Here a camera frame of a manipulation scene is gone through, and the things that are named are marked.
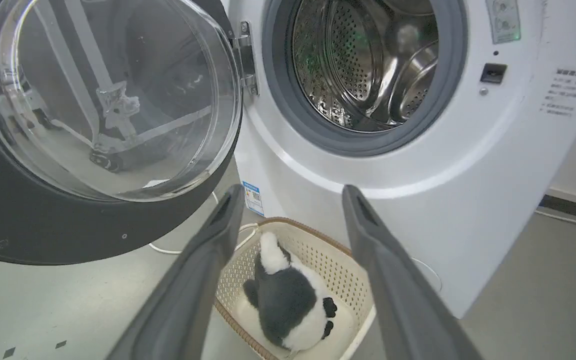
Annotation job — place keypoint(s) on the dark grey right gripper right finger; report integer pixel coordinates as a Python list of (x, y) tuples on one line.
[(398, 295)]

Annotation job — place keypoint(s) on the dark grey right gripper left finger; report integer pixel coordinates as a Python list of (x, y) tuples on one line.
[(188, 295)]

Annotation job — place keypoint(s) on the white front-load washing machine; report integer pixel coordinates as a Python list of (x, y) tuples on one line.
[(468, 165)]

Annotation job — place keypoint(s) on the black round washing machine door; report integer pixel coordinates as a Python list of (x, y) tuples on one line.
[(43, 220)]

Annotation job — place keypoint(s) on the metal door hinge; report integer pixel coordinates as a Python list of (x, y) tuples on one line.
[(247, 57)]

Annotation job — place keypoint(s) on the cream perforated laundry basket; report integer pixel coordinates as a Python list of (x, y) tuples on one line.
[(333, 265)]

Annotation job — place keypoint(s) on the black and white plush toy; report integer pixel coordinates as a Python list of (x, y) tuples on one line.
[(288, 300)]

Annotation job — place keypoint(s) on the blue and white energy label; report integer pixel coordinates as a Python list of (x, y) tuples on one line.
[(253, 198)]

